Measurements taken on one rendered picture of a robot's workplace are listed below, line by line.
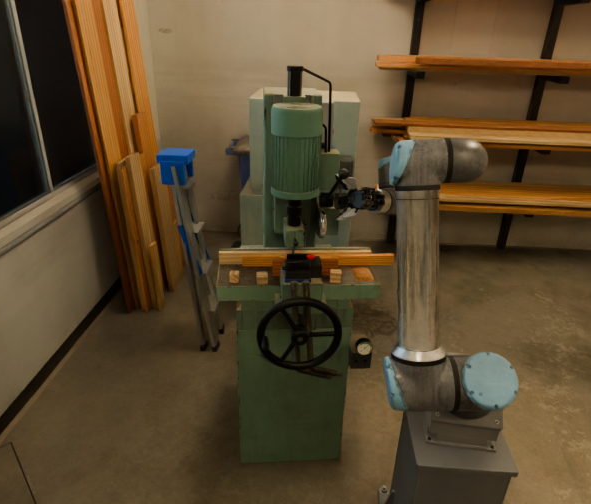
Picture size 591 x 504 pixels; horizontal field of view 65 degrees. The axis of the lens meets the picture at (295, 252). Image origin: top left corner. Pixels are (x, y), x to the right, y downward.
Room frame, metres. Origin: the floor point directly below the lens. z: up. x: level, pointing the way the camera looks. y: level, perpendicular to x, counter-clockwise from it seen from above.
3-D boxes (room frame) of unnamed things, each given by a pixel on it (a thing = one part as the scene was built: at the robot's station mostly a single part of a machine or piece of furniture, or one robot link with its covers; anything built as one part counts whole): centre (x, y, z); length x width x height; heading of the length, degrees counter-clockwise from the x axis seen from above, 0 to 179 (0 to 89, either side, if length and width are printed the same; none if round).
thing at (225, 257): (1.64, 0.00, 0.93); 0.60 x 0.02 x 0.05; 95
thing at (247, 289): (1.51, -0.02, 0.87); 0.61 x 0.30 x 0.06; 95
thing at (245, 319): (1.74, 0.02, 0.76); 0.57 x 0.45 x 0.09; 5
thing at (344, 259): (1.63, -0.09, 0.92); 0.60 x 0.02 x 0.04; 95
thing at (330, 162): (1.85, -0.13, 1.23); 0.09 x 0.08 x 0.15; 5
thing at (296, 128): (1.62, 0.01, 1.35); 0.18 x 0.18 x 0.31
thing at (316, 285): (1.43, -0.02, 0.92); 0.15 x 0.13 x 0.09; 95
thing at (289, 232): (1.64, 0.01, 1.03); 0.14 x 0.07 x 0.09; 5
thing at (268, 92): (1.91, 0.04, 1.16); 0.22 x 0.22 x 0.72; 5
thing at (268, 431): (1.74, 0.02, 0.36); 0.58 x 0.45 x 0.71; 5
